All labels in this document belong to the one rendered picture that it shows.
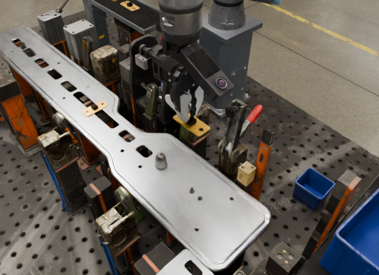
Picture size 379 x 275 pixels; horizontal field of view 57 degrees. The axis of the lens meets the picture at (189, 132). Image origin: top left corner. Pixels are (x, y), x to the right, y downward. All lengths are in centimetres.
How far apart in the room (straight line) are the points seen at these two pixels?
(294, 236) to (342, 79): 215
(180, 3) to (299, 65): 274
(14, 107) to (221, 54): 81
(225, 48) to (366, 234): 83
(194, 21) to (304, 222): 89
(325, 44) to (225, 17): 236
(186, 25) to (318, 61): 284
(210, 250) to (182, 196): 16
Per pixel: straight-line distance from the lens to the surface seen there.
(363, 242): 93
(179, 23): 61
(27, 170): 152
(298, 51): 349
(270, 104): 171
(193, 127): 76
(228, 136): 95
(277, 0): 133
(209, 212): 92
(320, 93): 303
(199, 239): 89
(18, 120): 149
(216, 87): 63
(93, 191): 100
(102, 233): 88
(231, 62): 146
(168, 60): 68
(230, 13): 140
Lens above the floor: 178
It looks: 45 degrees down
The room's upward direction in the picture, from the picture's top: straight up
